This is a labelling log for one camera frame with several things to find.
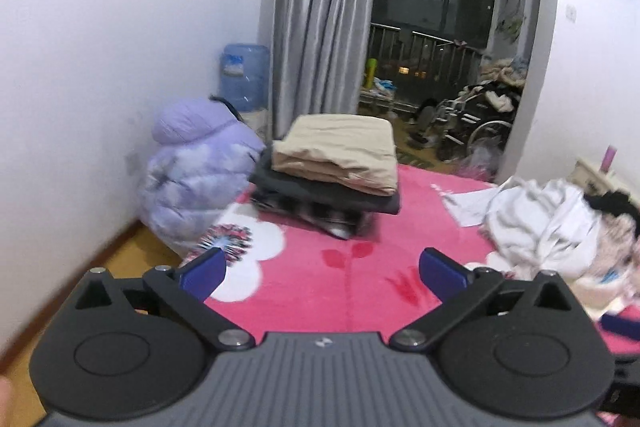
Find beige trousers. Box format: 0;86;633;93
271;114;398;196

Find white clothes pile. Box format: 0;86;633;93
440;176;601;281

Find pink checked garment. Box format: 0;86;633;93
587;213;639;293

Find black garment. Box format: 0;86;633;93
584;191;640;237

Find pink floral bed blanket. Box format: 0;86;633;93
195;166;626;337

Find lavender puffer jacket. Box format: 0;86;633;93
140;98;265;258

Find plaid folded garment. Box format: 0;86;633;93
250;188;372;241

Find dark grey folded garment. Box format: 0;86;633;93
250;147;400;215

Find wheelchair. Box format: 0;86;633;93
408;80;524;161

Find balcony metal railing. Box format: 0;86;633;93
367;24;484;109

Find blue water jug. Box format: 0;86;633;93
220;43;270;113

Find grey curtain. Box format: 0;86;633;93
269;0;373;139

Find white wall switch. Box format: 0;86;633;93
565;5;577;23

